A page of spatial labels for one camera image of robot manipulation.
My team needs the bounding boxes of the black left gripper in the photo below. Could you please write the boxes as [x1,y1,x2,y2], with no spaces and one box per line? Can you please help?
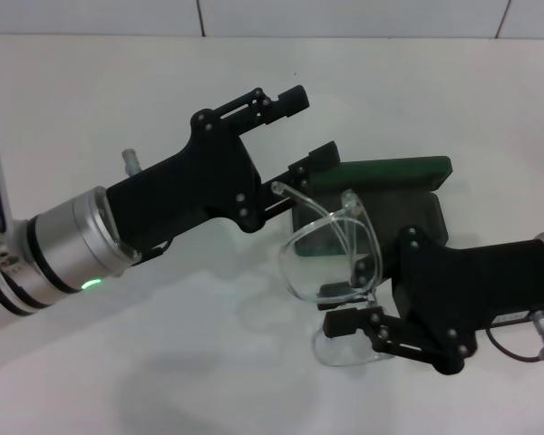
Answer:
[105,84,342,265]

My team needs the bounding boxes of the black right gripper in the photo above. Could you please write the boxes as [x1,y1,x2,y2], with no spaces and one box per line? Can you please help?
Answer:
[318,225,544,377]

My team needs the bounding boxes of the clear transparent glasses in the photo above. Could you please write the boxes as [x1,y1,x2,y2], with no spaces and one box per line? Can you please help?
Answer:
[271,179,396,366]

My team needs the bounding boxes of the green glasses case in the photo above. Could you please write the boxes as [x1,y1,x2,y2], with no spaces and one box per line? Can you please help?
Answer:
[289,155,453,260]

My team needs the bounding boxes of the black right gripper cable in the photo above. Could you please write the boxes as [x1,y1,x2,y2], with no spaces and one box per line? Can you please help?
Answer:
[481,324,544,364]

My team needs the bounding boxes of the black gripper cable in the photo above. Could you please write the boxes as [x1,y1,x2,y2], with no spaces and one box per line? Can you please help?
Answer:
[147,236,176,257]
[481,324,544,364]

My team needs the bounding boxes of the left gripper cable plug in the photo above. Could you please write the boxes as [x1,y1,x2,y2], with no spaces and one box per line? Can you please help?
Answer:
[121,147,142,177]

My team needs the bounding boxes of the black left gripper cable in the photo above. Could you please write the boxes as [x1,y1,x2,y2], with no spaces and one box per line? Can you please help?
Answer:
[147,236,176,257]

